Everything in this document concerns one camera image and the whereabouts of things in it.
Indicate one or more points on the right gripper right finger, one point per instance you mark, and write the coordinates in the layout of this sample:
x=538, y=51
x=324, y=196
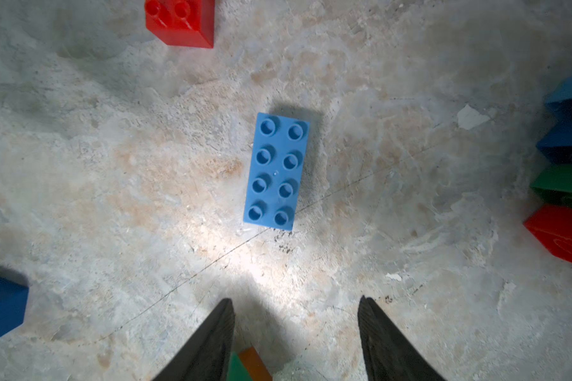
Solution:
x=387, y=353

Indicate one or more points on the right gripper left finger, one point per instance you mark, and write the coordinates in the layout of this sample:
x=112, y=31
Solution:
x=206, y=354

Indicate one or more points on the small red lego brick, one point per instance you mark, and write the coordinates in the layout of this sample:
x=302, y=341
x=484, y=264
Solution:
x=186, y=23

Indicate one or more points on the blue small lego brick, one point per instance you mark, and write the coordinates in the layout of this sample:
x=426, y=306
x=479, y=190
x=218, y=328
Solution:
x=13, y=300

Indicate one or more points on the green long lego brick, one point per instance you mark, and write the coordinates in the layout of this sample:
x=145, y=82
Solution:
x=554, y=185

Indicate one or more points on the light blue brick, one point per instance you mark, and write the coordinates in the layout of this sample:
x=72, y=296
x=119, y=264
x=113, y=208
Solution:
x=276, y=169

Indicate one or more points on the orange lego brick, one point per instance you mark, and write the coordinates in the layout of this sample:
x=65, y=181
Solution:
x=254, y=365

